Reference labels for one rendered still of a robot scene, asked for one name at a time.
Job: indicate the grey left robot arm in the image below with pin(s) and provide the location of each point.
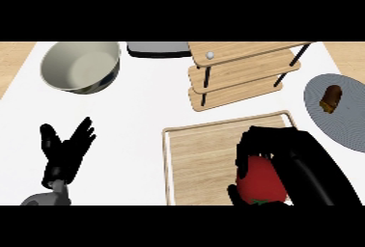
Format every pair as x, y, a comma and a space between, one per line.
51, 197

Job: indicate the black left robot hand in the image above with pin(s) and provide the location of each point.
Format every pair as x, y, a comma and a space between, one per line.
64, 154

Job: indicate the wooden tiered shelf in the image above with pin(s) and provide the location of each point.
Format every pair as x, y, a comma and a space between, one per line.
237, 77

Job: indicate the wooden tray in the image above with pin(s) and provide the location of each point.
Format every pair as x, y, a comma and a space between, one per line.
205, 160

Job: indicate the pale grey pot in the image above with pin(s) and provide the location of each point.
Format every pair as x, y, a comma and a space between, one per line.
79, 67

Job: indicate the brown food piece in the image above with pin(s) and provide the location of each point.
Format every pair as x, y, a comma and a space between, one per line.
332, 98

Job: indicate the grey round placemat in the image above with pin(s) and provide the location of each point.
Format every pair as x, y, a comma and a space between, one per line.
342, 112

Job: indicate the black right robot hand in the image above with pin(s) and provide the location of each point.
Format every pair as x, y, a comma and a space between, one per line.
304, 160

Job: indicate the grey and black appliance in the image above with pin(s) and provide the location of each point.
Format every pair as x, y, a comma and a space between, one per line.
159, 49

